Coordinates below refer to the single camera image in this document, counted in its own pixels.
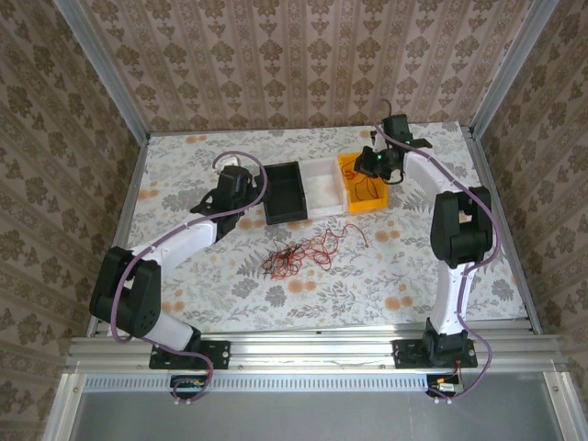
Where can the black plastic bin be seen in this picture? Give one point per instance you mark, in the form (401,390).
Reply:
(282,193)

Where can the white plastic bin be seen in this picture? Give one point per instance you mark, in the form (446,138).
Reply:
(321,188)

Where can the aluminium table side rail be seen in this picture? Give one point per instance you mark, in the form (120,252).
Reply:
(505,220)
(124,216)

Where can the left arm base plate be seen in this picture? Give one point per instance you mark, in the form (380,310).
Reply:
(220,353)

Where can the aluminium mounting rail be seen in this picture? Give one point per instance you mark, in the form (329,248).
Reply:
(312,349)

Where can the aluminium frame post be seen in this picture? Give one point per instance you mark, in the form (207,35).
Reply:
(105,78)
(510,73)

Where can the yellow plastic bin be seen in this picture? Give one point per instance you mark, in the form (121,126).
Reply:
(363,205)

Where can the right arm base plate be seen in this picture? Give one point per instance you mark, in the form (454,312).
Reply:
(404,356)

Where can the grey metal shelf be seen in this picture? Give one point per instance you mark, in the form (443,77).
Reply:
(312,418)

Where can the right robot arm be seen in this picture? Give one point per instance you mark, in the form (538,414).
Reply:
(459,229)

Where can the floral tablecloth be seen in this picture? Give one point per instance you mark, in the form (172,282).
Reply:
(344,294)

